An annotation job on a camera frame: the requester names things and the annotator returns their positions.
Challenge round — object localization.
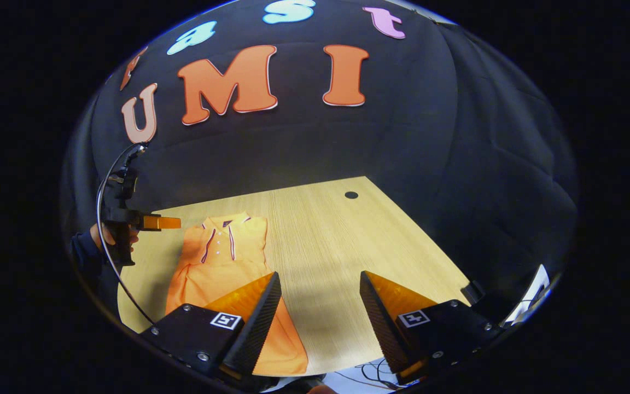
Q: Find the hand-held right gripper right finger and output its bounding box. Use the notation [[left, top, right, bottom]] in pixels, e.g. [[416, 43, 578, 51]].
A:
[[359, 270, 504, 385]]

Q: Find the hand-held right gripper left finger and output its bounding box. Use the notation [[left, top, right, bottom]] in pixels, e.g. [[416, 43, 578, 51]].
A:
[[141, 271, 283, 378]]

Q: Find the orange polo T-shirt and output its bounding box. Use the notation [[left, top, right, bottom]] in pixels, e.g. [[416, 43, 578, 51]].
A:
[[165, 212, 309, 376]]

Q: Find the white panel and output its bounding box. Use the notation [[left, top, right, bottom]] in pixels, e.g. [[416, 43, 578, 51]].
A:
[[504, 264, 551, 326]]

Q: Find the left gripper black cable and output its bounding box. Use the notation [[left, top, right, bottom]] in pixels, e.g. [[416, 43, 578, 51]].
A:
[[95, 143, 156, 325]]

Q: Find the black floor cable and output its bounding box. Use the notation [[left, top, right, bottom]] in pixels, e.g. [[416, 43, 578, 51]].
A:
[[342, 358, 403, 390]]

